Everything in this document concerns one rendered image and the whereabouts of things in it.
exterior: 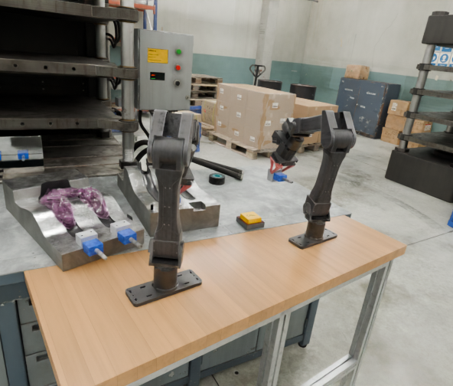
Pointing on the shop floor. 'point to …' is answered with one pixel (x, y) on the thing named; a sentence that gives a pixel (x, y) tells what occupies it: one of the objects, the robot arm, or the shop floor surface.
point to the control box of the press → (162, 71)
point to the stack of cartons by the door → (394, 119)
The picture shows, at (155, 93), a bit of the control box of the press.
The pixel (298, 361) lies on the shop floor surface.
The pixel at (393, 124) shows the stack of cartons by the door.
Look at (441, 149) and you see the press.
